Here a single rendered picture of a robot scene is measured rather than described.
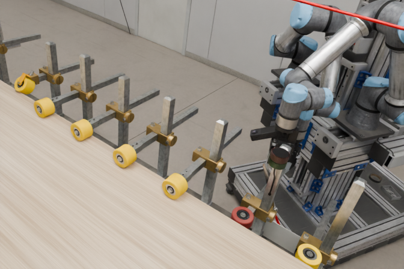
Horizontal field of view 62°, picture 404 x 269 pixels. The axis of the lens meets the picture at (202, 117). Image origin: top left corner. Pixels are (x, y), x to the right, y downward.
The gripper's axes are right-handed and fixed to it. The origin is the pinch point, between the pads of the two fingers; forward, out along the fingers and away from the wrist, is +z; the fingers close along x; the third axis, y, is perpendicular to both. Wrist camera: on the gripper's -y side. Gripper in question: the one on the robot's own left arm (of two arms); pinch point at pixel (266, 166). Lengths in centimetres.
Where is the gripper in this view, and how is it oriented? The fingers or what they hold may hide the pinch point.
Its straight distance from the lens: 136.0
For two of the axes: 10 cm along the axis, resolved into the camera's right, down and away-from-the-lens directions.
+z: -1.3, 8.4, 5.3
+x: 2.3, -4.9, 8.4
